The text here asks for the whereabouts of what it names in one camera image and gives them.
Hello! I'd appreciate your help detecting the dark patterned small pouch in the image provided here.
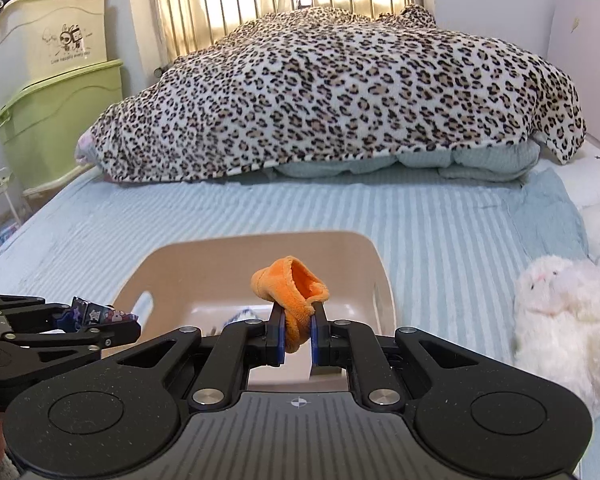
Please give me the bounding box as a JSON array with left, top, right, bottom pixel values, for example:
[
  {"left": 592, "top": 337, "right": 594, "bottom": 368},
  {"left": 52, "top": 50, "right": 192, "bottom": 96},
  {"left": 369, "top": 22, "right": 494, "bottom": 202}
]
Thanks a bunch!
[{"left": 56, "top": 297, "right": 137, "bottom": 333}]

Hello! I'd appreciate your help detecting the orange fabric pouch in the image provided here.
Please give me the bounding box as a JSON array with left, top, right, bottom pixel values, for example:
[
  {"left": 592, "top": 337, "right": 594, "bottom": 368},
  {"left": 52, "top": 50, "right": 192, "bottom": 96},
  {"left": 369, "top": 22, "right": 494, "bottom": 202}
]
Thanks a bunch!
[{"left": 250, "top": 256, "right": 329, "bottom": 353}]

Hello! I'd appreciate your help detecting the beige plastic storage basket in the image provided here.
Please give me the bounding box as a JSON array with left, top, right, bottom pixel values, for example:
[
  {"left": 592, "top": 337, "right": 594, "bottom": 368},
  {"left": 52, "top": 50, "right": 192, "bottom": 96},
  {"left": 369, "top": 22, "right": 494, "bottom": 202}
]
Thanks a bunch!
[{"left": 101, "top": 231, "right": 398, "bottom": 394}]

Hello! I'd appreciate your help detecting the white plush toy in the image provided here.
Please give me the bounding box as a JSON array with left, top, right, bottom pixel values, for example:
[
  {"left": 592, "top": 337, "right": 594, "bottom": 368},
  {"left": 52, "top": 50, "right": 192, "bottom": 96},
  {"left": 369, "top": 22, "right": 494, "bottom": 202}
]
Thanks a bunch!
[{"left": 514, "top": 255, "right": 600, "bottom": 417}]

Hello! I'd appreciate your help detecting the green plastic storage bin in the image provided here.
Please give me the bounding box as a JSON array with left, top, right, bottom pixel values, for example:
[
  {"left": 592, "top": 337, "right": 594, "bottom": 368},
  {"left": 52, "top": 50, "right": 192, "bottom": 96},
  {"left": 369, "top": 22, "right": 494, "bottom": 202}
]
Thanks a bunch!
[{"left": 0, "top": 60, "right": 122, "bottom": 190}]

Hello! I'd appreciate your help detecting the light green quilt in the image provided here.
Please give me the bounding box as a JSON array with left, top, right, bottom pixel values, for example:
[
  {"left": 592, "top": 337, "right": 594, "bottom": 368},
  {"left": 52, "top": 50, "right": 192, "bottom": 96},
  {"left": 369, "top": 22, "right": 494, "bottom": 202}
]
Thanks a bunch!
[{"left": 268, "top": 140, "right": 541, "bottom": 182}]

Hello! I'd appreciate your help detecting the leopard print blanket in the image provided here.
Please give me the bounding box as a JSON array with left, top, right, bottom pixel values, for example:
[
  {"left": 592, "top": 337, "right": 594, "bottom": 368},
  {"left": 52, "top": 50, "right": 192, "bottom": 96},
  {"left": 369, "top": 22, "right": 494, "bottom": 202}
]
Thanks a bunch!
[{"left": 76, "top": 4, "right": 586, "bottom": 183}]

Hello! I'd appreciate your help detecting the white pillow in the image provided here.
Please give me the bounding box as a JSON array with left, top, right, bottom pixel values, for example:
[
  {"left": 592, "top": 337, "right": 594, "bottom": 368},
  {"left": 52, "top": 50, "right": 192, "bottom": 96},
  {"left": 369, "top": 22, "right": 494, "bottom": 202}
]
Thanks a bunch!
[{"left": 534, "top": 136, "right": 600, "bottom": 263}]

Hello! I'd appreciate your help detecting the cream plastic storage bin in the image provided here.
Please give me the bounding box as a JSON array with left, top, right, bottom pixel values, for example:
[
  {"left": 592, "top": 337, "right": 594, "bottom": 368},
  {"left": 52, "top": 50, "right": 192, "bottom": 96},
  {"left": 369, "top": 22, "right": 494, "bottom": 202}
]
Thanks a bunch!
[{"left": 0, "top": 0, "right": 108, "bottom": 108}]

